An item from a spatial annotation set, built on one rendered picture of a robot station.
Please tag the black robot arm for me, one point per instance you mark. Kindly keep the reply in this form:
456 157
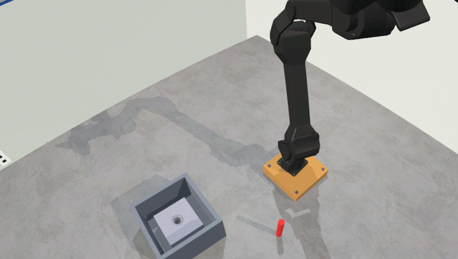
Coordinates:
291 40

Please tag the red peg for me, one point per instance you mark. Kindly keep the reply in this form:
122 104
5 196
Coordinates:
280 228

